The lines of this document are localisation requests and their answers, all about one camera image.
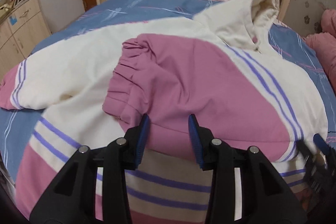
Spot light wood side cabinet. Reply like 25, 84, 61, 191
0, 0, 51, 77

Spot rolled pink quilt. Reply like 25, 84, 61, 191
305, 9, 336, 92

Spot blue plaid bed sheet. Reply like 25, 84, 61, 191
1, 0, 335, 179

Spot cream and pink hooded jacket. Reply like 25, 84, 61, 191
1, 0, 328, 223

